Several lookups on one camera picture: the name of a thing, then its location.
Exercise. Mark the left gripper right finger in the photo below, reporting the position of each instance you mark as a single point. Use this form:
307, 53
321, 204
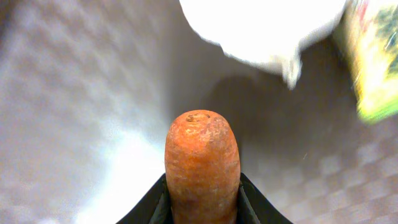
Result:
254, 208

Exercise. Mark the white tissue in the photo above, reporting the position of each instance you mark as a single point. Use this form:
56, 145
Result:
266, 34

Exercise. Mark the yellow green snack packet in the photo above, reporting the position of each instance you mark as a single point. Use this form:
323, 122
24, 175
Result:
367, 39

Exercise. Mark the orange carrot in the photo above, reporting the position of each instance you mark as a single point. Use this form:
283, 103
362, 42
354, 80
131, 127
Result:
202, 169

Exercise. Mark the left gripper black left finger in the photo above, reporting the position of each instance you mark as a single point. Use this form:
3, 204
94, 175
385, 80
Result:
153, 208

